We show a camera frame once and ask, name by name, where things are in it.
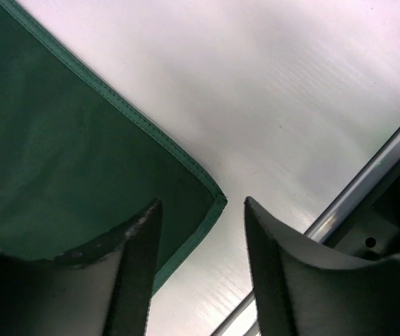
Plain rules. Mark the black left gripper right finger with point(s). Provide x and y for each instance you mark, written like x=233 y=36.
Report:
x=306 y=288

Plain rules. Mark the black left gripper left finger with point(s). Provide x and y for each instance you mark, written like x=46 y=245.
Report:
x=102 y=287

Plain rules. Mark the dark green cloth napkin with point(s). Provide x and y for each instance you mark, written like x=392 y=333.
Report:
x=76 y=159

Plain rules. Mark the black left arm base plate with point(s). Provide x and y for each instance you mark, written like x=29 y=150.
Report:
x=375 y=232

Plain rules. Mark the aluminium front frame rail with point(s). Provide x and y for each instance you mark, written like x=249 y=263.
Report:
x=366 y=187

